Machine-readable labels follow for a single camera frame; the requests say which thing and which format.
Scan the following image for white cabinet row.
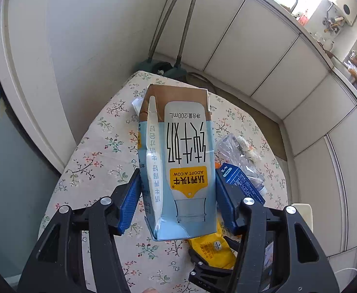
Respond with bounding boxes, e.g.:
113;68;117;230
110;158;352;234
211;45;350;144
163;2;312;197
154;0;357;281

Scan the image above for green stand base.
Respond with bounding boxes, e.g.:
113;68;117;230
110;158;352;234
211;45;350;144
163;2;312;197
164;65;192;79
136;57;158;74

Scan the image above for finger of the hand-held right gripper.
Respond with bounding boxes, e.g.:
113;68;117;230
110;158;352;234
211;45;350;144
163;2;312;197
223;236;242;252
188;248;238;285

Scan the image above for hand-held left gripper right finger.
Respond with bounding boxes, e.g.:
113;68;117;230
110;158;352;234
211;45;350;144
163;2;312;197
216;170;340;293

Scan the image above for white stool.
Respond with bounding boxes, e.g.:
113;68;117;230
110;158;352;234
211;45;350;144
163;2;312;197
290;203;314;233

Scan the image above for dark floor cable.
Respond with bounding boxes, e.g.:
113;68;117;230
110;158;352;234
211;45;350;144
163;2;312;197
188;72;217;94

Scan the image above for plain white crumpled tissue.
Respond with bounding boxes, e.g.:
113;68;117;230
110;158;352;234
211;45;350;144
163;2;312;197
131;98;144;115

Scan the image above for glass door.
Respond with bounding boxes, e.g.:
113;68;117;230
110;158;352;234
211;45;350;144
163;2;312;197
0;64;61;281

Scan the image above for floral tablecloth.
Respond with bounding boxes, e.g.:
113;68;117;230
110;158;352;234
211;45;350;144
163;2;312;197
38;70;289;293

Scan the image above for yellow snack packet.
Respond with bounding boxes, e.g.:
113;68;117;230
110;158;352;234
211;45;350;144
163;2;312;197
187;220;238;270

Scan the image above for thin white cable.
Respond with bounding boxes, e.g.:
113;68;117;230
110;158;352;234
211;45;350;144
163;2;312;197
332;267;357;276

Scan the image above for crushed clear plastic bottle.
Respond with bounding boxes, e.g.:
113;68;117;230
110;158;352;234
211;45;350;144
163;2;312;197
216;133;267;199

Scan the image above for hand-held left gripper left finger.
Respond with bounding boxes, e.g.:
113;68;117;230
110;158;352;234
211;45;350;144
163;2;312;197
17;168;142;293

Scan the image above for dark blue carton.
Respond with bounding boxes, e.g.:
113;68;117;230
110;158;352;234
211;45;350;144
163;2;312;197
219;162;266;206

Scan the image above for light blue milk carton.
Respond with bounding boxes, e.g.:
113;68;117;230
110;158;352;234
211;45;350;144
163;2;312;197
137;84;218;241

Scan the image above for small metal countertop ornaments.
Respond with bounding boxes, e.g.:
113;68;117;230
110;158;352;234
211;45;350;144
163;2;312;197
322;15;345;34

